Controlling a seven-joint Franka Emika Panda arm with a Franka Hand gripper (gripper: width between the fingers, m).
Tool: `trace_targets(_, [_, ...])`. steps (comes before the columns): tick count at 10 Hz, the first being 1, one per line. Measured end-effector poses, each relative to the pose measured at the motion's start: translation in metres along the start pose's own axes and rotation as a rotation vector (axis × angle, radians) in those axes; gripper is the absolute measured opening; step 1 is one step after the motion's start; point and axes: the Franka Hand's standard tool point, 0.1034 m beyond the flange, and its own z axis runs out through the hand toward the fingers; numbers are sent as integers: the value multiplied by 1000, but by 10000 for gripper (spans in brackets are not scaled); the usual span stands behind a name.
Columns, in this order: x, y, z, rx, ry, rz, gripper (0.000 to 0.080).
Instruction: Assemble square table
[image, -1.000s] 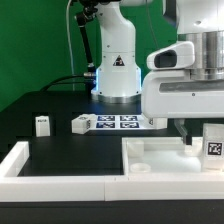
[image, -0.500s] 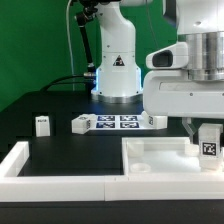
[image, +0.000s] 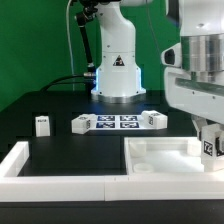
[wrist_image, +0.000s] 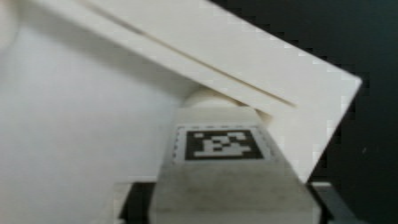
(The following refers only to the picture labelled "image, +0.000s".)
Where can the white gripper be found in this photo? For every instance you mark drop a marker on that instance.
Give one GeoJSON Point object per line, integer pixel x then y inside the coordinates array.
{"type": "Point", "coordinates": [196, 102]}

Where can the white square tabletop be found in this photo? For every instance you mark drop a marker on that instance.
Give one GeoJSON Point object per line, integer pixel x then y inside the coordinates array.
{"type": "Point", "coordinates": [145, 155]}

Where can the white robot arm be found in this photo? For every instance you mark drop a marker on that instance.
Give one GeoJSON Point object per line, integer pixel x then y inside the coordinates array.
{"type": "Point", "coordinates": [194, 67]}

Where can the AprilTag marker sheet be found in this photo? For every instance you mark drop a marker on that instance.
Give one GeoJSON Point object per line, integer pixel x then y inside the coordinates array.
{"type": "Point", "coordinates": [117, 122]}

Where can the white U-shaped fence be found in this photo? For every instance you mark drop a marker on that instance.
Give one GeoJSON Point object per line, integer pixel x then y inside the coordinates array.
{"type": "Point", "coordinates": [151, 186]}

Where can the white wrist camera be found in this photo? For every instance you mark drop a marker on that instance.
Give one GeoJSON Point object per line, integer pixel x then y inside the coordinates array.
{"type": "Point", "coordinates": [172, 56]}

